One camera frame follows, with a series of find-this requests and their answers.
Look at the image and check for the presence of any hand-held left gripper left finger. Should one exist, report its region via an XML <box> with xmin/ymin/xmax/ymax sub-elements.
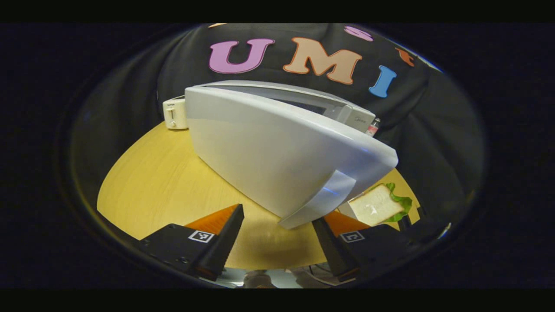
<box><xmin>139</xmin><ymin>204</ymin><xmax>245</xmax><ymax>281</ymax></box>

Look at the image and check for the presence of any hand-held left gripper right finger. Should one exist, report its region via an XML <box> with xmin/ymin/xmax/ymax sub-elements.
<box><xmin>312</xmin><ymin>210</ymin><xmax>423</xmax><ymax>281</ymax></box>

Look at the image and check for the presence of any sandwich with lettuce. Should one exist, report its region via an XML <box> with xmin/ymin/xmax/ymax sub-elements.
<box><xmin>348</xmin><ymin>182</ymin><xmax>413</xmax><ymax>227</ymax></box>

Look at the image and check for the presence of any white microwave oven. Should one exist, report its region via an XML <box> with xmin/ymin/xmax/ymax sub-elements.
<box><xmin>184</xmin><ymin>80</ymin><xmax>398</xmax><ymax>229</ymax></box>

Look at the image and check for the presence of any black backdrop cloth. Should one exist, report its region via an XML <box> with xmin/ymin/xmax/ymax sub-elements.
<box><xmin>72</xmin><ymin>24</ymin><xmax>484</xmax><ymax>243</ymax></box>

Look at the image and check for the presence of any white toaster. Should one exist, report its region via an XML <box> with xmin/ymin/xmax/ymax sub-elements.
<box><xmin>162</xmin><ymin>97</ymin><xmax>189</xmax><ymax>130</ymax></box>

